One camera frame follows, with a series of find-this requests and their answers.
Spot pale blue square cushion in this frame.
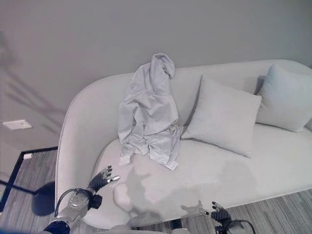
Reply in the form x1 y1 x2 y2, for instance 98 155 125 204
254 64 312 133

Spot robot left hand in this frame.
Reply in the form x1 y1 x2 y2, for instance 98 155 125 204
88 165 121 192

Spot white wall outlet plate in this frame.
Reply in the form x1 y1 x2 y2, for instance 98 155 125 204
2 119 33 130

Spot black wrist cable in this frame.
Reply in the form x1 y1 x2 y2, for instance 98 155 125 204
54 188 93 215

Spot robot torso and legs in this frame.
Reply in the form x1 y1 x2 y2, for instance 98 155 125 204
107 218 183 234

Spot light grey hooded sweatshirt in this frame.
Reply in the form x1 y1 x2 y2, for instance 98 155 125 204
117 53 181 172

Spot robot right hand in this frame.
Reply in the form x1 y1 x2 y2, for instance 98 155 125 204
203 201 232 223

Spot white fabric sofa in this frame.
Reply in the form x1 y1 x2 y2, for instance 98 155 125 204
55 58 312 224

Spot white square cushion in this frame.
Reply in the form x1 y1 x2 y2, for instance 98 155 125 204
180 75 263 158

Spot black clothes rack base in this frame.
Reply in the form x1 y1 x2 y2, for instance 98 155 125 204
0 145 59 217

